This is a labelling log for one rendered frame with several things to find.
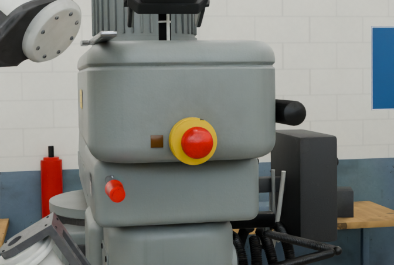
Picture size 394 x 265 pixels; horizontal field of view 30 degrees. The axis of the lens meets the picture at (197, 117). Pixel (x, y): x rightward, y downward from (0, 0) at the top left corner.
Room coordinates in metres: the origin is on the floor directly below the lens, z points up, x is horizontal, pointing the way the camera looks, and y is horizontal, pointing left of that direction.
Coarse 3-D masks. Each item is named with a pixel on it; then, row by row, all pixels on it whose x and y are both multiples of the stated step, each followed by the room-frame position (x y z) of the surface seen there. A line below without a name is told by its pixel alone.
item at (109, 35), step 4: (100, 32) 0.87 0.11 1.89; (104, 32) 0.87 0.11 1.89; (108, 32) 0.87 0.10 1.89; (112, 32) 0.87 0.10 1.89; (116, 32) 0.87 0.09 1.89; (96, 36) 0.92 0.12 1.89; (100, 36) 0.87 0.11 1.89; (104, 36) 0.87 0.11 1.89; (108, 36) 0.87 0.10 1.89; (112, 36) 0.87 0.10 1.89; (84, 40) 1.06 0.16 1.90; (88, 40) 1.06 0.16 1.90; (92, 40) 0.99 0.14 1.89; (96, 40) 0.95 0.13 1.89; (100, 40) 0.95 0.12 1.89; (104, 40) 0.95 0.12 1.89; (108, 40) 0.96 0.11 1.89; (80, 44) 1.10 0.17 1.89; (84, 44) 1.06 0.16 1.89; (88, 44) 1.06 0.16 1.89; (92, 44) 1.04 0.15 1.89
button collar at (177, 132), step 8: (184, 120) 0.93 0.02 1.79; (192, 120) 0.93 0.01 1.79; (200, 120) 0.93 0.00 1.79; (176, 128) 0.92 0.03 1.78; (184, 128) 0.92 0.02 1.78; (208, 128) 0.93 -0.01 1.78; (176, 136) 0.92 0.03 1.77; (176, 144) 0.92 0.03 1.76; (216, 144) 0.93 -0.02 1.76; (176, 152) 0.92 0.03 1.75; (184, 160) 0.92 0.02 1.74; (192, 160) 0.93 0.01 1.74; (200, 160) 0.93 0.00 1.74
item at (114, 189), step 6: (108, 180) 0.98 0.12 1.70; (114, 180) 0.93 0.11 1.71; (108, 186) 0.91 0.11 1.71; (114, 186) 0.89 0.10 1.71; (120, 186) 0.89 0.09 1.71; (108, 192) 0.89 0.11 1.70; (114, 192) 0.88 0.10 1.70; (120, 192) 0.88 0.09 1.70; (114, 198) 0.88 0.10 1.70; (120, 198) 0.88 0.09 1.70
